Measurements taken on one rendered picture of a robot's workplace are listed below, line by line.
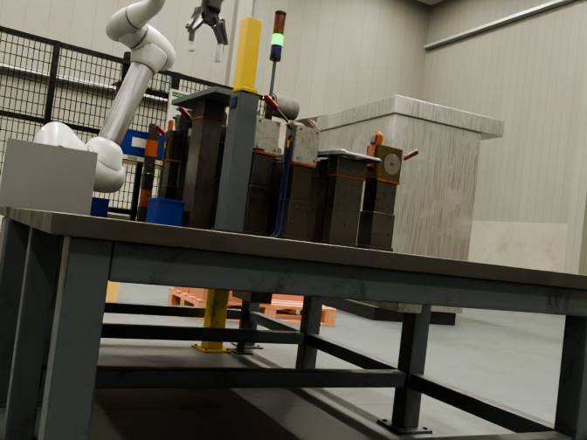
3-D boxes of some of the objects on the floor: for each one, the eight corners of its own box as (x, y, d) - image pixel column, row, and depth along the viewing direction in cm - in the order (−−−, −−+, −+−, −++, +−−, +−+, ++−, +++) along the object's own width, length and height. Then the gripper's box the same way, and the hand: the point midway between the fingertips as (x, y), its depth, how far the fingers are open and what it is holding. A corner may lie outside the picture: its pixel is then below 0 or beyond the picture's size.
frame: (607, 520, 181) (630, 294, 184) (-1, 615, 108) (49, 234, 110) (252, 344, 409) (265, 244, 411) (-21, 335, 335) (-4, 213, 337)
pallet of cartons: (293, 312, 624) (300, 264, 626) (336, 327, 544) (342, 273, 545) (166, 303, 570) (172, 252, 572) (192, 319, 490) (200, 259, 491)
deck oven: (482, 328, 683) (504, 120, 691) (370, 320, 623) (397, 94, 631) (391, 305, 845) (410, 137, 853) (295, 298, 785) (316, 117, 793)
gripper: (194, -15, 220) (187, 44, 220) (241, 10, 240) (235, 65, 239) (180, -12, 225) (172, 47, 224) (227, 13, 245) (221, 67, 244)
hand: (205, 53), depth 232 cm, fingers open, 13 cm apart
